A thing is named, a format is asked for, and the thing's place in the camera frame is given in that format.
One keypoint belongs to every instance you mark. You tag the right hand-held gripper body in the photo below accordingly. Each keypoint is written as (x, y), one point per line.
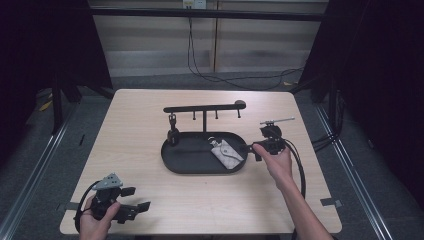
(271, 138)

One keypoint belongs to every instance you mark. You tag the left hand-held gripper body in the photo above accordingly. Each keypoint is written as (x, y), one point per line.
(107, 193)

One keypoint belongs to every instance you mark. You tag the grey key pouch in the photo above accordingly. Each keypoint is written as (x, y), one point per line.
(228, 155)

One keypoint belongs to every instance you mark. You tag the black key rack with tray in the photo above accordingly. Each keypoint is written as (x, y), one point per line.
(190, 156)

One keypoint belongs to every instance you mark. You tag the dark grey car key fob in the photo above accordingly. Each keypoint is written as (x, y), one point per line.
(173, 135)

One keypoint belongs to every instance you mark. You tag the person's right hand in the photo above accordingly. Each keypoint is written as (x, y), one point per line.
(278, 166)

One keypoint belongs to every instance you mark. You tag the person's left hand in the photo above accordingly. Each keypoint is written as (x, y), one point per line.
(95, 228)

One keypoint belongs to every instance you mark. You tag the grey tape strip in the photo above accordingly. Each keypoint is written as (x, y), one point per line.
(68, 206)
(330, 201)

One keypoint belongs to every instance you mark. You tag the black metal stand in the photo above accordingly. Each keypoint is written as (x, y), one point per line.
(57, 106)

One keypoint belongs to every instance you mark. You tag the dark curtain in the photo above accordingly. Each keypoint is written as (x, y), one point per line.
(40, 43)
(376, 83)

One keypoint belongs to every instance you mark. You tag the black horizontal metal bar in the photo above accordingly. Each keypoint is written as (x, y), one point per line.
(200, 14)

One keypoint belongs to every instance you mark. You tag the white wall socket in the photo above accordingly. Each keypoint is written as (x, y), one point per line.
(195, 3)

